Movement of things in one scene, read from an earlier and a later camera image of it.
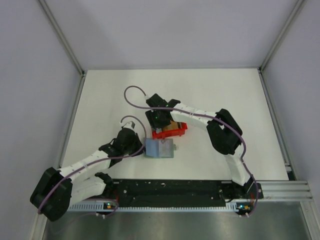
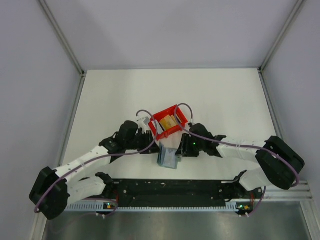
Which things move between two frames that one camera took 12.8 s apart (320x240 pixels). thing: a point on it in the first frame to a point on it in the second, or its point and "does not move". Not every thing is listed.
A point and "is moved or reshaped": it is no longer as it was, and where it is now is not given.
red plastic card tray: (170, 133) is moved or reshaped
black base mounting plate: (170, 193) does not move
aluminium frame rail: (285, 190) does not move
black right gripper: (150, 115) to (184, 149)
